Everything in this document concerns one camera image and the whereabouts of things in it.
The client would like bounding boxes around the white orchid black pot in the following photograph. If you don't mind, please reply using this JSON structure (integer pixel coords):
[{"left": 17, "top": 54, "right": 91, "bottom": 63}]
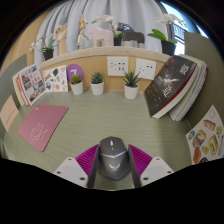
[
  {"left": 29, "top": 33, "right": 57, "bottom": 62},
  {"left": 147, "top": 13, "right": 188, "bottom": 56},
  {"left": 91, "top": 14, "right": 124, "bottom": 47}
]

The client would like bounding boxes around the red and white magazine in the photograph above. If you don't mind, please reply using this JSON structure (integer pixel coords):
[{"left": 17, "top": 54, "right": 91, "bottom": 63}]
[{"left": 18, "top": 63, "right": 47, "bottom": 107}]

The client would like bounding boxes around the pink horse figure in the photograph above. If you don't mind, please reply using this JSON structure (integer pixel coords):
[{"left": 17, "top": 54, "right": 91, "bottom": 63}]
[{"left": 88, "top": 26, "right": 115, "bottom": 48}]

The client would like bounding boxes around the cream desk ledge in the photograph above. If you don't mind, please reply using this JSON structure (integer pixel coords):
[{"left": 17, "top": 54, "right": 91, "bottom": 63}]
[{"left": 34, "top": 45, "right": 172, "bottom": 70}]

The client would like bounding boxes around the dark grey computer mouse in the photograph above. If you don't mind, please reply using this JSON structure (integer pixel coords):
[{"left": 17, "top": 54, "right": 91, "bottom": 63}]
[{"left": 98, "top": 135, "right": 132, "bottom": 182}]

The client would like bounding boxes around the spiky succulent white pot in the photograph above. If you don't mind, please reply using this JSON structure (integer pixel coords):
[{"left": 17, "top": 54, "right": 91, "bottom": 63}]
[{"left": 121, "top": 70, "right": 141, "bottom": 100}]

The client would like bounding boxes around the food sticker sheet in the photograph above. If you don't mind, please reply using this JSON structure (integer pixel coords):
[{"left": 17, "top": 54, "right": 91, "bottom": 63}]
[{"left": 185, "top": 104, "right": 224, "bottom": 165}]

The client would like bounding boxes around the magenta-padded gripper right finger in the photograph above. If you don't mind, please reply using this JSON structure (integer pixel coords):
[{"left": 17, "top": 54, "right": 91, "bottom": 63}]
[{"left": 127, "top": 143, "right": 175, "bottom": 189}]

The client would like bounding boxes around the pink mouse pad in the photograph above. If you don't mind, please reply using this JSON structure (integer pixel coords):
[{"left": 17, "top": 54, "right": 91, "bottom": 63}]
[{"left": 17, "top": 103, "right": 70, "bottom": 153}]

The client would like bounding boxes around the wooden hand model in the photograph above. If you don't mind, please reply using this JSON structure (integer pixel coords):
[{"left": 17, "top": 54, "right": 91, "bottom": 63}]
[{"left": 53, "top": 23, "right": 69, "bottom": 56}]

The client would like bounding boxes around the white books stack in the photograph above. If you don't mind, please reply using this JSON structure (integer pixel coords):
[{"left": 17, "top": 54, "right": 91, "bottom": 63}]
[{"left": 168, "top": 54, "right": 208, "bottom": 122}]

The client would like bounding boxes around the light green succulent white pot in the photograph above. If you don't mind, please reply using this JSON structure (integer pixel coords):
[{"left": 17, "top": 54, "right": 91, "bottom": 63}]
[{"left": 69, "top": 73, "right": 84, "bottom": 96}]

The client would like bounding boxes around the tan kraft book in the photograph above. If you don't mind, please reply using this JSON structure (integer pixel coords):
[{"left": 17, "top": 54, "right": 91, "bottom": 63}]
[{"left": 0, "top": 95, "right": 20, "bottom": 132}]

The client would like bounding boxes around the black cover book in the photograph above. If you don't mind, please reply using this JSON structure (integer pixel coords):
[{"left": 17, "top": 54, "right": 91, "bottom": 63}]
[{"left": 143, "top": 55, "right": 198, "bottom": 120}]

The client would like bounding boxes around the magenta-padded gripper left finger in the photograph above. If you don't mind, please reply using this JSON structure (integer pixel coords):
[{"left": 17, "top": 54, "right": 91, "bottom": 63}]
[{"left": 53, "top": 143, "right": 101, "bottom": 189}]

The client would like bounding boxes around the dark green succulent white pot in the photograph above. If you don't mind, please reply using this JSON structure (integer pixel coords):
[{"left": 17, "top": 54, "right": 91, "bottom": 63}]
[{"left": 90, "top": 71, "right": 105, "bottom": 97}]

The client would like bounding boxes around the wooden artist mannequin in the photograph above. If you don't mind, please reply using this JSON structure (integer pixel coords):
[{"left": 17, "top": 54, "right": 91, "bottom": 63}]
[{"left": 76, "top": 13, "right": 90, "bottom": 50}]

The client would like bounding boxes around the purple round number sticker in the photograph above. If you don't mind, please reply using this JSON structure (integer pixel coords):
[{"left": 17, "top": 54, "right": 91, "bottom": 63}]
[{"left": 66, "top": 63, "right": 85, "bottom": 84}]

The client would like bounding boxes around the grey curtain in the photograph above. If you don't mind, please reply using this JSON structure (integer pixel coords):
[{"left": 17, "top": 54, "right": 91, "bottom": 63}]
[{"left": 33, "top": 0, "right": 168, "bottom": 66}]

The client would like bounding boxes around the cream books stack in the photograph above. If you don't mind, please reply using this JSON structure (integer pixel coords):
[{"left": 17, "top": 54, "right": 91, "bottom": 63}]
[{"left": 12, "top": 73, "right": 28, "bottom": 108}]

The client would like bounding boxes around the white cartoon sticker sheet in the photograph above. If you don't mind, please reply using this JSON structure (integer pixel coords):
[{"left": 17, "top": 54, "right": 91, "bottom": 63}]
[{"left": 42, "top": 64, "right": 69, "bottom": 93}]

